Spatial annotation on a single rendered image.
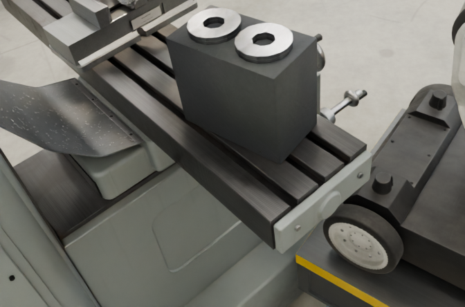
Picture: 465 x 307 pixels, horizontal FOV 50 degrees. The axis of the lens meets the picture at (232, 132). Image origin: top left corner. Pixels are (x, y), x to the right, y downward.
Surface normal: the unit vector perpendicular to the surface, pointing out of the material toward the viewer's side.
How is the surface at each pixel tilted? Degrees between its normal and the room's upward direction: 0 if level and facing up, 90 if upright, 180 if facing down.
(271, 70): 0
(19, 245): 88
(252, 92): 90
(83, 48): 90
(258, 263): 0
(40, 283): 88
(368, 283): 0
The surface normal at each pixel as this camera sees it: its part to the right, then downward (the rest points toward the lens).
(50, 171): -0.11, -0.71
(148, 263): 0.64, 0.48
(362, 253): -0.60, 0.61
